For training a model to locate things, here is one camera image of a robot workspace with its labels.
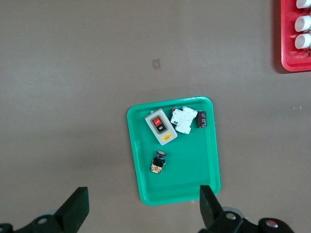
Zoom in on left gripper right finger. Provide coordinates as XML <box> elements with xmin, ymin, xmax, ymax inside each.
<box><xmin>199</xmin><ymin>184</ymin><xmax>244</xmax><ymax>233</ymax></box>

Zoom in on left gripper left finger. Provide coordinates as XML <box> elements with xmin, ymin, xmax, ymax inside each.
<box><xmin>53</xmin><ymin>186</ymin><xmax>90</xmax><ymax>233</ymax></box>

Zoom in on green plastic tray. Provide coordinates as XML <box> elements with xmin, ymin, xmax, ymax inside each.
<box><xmin>126</xmin><ymin>96</ymin><xmax>222</xmax><ymax>207</ymax></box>

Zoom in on red plastic tray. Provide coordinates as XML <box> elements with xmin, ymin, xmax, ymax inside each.
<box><xmin>280</xmin><ymin>0</ymin><xmax>311</xmax><ymax>73</ymax></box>

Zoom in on small black terminal block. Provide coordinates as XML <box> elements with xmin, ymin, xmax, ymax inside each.
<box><xmin>196</xmin><ymin>110</ymin><xmax>207</xmax><ymax>129</ymax></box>

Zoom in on white circuit breaker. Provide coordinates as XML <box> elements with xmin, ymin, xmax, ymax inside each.
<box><xmin>170</xmin><ymin>105</ymin><xmax>198</xmax><ymax>135</ymax></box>

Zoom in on black push button switch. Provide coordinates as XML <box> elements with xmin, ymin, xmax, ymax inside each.
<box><xmin>149</xmin><ymin>150</ymin><xmax>168</xmax><ymax>175</ymax></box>

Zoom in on grey on-off switch box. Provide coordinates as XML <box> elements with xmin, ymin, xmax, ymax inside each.
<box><xmin>144</xmin><ymin>108</ymin><xmax>178</xmax><ymax>146</ymax></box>

